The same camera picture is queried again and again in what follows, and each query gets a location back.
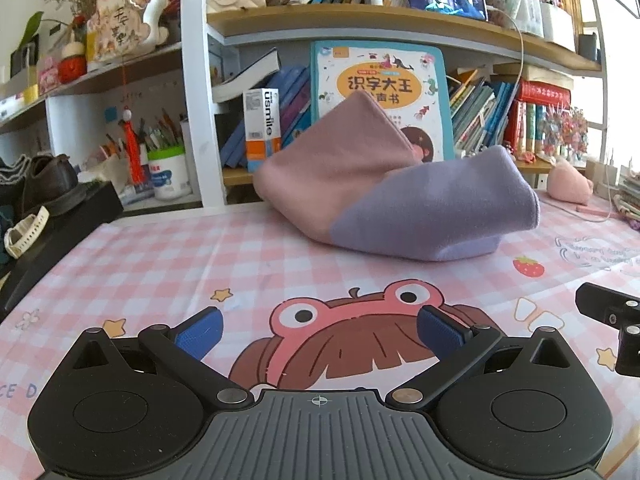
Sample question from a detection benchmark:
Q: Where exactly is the group of blue books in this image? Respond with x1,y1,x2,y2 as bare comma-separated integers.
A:
220,65,313,168

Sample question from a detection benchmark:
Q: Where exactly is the white and orange carton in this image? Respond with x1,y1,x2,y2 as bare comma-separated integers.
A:
243,88,282,173

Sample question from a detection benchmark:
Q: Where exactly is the white charging cable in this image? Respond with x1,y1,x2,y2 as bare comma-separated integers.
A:
486,6,526,78

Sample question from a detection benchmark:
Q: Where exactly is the pink and white cat ornament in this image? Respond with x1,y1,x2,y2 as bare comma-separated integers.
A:
86,0,171,63

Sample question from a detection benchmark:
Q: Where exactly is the white desk organizer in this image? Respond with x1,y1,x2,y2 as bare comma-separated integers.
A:
500,0,576,51

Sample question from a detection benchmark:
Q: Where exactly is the red tassel charm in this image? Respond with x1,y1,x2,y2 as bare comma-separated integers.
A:
119,62,147,186

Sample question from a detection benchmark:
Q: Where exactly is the dark shoe with wavy trim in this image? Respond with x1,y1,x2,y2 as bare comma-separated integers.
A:
0,155,31,206

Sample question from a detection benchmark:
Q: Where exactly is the teal children's picture book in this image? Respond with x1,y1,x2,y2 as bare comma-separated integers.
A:
310,41,456,163

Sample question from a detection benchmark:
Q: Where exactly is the pink and purple sweater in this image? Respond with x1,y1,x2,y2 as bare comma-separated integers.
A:
252,91,542,262

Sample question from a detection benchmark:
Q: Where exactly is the stack of patterned notebooks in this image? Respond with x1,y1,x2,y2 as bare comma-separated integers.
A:
617,165,640,231

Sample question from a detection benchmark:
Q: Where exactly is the white jar with green rim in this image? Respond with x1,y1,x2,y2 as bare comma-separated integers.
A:
147,146,193,202

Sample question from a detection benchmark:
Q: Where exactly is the bunch of pencils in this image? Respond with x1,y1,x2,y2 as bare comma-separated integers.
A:
102,107,186,158

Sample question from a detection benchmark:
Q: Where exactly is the smartphone with lit screen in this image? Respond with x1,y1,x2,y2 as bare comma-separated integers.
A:
407,0,488,22

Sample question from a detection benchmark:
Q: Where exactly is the row of thin picture books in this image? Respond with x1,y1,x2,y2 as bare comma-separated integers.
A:
447,67,521,158

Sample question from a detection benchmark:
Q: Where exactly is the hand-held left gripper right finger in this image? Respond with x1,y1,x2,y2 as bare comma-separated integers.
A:
384,304,572,412

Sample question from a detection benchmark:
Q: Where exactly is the dark brown leather shoe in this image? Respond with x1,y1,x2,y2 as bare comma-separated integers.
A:
20,154,93,218

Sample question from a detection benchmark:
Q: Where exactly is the pink plush toy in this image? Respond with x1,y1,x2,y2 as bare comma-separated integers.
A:
546,157,596,206

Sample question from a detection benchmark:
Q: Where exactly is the red and white figurine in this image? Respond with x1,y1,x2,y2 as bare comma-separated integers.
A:
59,40,88,83

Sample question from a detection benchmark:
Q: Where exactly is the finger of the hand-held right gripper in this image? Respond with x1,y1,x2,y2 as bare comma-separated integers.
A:
575,282,640,377

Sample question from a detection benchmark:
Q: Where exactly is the dark green cloth pile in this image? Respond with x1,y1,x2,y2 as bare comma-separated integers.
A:
0,205,18,263

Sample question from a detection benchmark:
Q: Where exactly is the white and wood shelf unit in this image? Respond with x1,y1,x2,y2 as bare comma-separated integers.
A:
0,0,606,211

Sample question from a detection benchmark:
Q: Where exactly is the green leafy plant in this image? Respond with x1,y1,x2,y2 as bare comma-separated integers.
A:
10,10,68,56

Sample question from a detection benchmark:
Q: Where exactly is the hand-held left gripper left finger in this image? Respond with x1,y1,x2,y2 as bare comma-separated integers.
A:
72,306,255,412

